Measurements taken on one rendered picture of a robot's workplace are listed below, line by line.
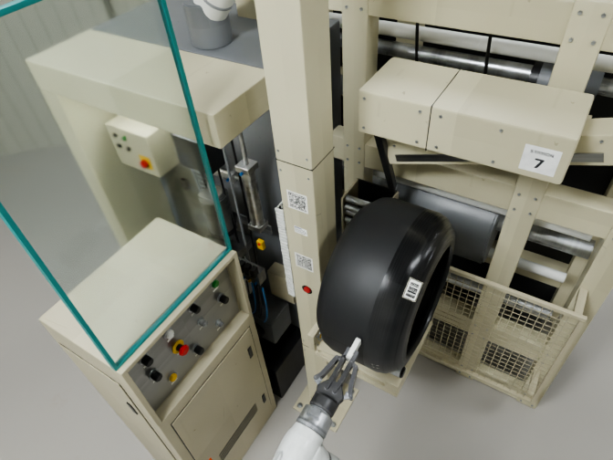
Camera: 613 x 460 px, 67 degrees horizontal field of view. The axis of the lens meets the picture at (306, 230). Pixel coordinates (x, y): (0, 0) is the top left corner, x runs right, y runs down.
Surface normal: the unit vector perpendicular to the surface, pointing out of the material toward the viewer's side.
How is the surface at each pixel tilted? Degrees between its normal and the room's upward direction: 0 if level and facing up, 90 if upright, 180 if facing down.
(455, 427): 0
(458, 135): 90
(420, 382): 0
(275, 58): 90
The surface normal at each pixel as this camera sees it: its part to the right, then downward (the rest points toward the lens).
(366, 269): -0.35, -0.24
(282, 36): -0.52, 0.63
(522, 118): -0.07, -0.71
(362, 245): -0.25, -0.44
